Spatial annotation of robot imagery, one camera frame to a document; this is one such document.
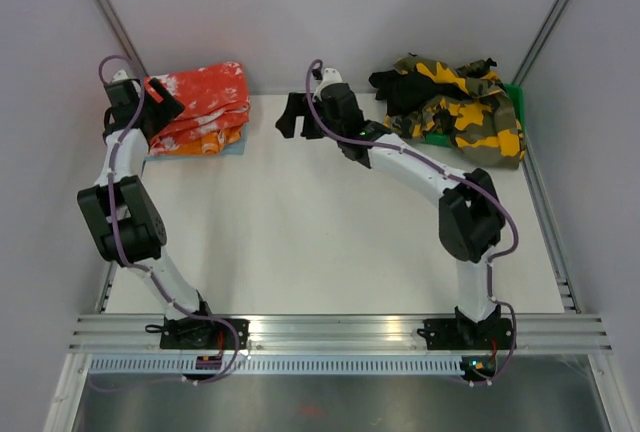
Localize red white tie-dye trousers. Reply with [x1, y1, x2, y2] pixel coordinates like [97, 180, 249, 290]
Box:
[150, 61, 251, 149]

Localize camouflage yellow green trousers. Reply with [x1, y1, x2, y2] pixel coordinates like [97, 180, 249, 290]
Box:
[384, 54, 526, 170]

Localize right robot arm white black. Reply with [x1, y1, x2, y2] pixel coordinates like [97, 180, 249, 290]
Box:
[275, 83, 505, 348]

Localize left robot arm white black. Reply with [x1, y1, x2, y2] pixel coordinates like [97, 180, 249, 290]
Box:
[77, 70, 218, 349]

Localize folded orange tie-dye trousers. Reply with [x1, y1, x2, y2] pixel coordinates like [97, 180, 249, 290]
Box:
[168, 125, 244, 156]

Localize black trousers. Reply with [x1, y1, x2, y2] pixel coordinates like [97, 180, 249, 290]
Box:
[369, 70, 450, 117]

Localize folded light blue trousers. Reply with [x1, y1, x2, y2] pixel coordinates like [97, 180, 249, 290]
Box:
[145, 135, 246, 161]

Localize green plastic bin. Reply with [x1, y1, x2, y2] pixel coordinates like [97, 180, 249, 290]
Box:
[424, 84, 526, 148]

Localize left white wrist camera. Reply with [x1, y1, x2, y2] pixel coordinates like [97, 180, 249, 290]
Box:
[110, 69, 133, 84]

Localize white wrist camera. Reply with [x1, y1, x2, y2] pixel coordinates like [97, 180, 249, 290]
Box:
[312, 67, 344, 95]
[110, 69, 133, 84]

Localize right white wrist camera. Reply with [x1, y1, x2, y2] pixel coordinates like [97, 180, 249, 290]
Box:
[312, 67, 344, 95]

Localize left corner aluminium post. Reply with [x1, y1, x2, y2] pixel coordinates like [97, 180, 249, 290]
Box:
[93, 0, 149, 76]

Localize corner aluminium post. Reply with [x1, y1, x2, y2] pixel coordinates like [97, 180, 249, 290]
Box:
[93, 0, 149, 76]
[513, 0, 572, 86]

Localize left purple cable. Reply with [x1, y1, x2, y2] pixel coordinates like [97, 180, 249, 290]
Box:
[87, 54, 249, 393]

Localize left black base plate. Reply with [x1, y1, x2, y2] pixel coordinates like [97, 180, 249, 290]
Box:
[159, 317, 250, 352]

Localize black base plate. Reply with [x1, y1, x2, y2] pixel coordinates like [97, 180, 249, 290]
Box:
[416, 316, 515, 352]
[159, 317, 250, 352]

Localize aluminium front rail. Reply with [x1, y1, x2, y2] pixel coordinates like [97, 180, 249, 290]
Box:
[68, 313, 612, 356]

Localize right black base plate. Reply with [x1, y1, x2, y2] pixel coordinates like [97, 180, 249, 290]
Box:
[416, 316, 515, 352]

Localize white slotted cable duct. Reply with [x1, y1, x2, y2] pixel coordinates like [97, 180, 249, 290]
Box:
[84, 354, 516, 377]

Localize right corner aluminium post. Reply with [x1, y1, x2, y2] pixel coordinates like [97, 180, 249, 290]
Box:
[513, 0, 572, 86]

